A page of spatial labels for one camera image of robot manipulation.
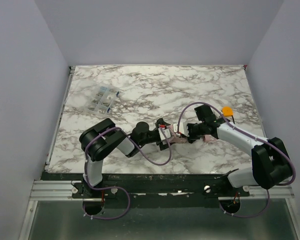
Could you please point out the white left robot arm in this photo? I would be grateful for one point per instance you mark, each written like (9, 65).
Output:
(100, 140)

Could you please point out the aluminium frame rail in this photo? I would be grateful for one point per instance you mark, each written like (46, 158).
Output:
(147, 93)

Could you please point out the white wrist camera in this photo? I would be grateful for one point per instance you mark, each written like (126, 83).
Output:
(164, 133)
(181, 129)

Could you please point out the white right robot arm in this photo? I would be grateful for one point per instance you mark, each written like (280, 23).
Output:
(270, 162)

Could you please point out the small white orange object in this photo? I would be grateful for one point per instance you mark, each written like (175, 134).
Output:
(227, 112)

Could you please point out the pink folding umbrella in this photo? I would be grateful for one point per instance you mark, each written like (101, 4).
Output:
(182, 139)

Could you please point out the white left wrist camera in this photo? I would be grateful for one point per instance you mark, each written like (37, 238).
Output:
(164, 133)

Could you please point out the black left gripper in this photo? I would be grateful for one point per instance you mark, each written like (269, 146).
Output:
(159, 135)

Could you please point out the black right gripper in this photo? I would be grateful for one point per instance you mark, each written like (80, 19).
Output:
(190, 132)

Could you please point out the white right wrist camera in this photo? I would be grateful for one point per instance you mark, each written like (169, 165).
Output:
(181, 129)

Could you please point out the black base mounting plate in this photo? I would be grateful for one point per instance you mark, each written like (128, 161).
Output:
(118, 190)

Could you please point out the clear plastic organizer box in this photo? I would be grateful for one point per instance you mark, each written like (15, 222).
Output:
(102, 98)

